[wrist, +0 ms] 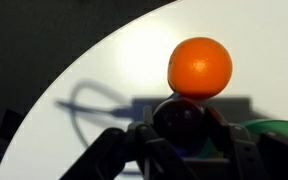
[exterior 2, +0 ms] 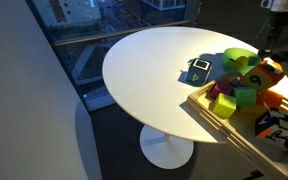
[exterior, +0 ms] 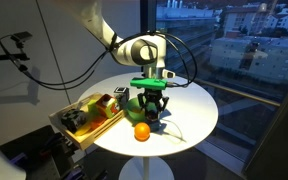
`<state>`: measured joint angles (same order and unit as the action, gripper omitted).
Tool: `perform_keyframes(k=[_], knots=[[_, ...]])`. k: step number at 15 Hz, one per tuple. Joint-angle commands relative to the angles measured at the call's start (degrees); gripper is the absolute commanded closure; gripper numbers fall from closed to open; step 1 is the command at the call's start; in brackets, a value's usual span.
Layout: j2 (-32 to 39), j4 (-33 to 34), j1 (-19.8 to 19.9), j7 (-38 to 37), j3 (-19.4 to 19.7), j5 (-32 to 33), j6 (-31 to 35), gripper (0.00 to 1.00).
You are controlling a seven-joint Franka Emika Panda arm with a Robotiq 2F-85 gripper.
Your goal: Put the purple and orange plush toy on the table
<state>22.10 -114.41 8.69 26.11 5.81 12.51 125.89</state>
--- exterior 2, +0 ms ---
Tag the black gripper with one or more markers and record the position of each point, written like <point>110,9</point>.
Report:
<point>276,21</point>

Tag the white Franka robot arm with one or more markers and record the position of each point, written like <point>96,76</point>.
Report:
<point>280,5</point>

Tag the yellow toy lemon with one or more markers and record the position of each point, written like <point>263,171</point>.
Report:
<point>242,61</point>

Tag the green plastic bowl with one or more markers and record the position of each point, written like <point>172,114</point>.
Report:
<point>240,68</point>

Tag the orange foam cube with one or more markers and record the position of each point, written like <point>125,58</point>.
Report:
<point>270,99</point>

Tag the green foam cube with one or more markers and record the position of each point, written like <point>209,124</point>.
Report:
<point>244,96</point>

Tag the yellow-green foam cube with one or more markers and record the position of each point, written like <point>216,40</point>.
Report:
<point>224,106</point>

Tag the small dark blue cup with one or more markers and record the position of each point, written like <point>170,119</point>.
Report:
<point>197,75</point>

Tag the wooden tray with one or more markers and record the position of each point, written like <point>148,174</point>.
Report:
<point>210,113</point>

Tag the window handrail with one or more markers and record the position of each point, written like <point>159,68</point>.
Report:
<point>117,33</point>

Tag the white table pedestal base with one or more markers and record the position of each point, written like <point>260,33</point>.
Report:
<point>166,148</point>

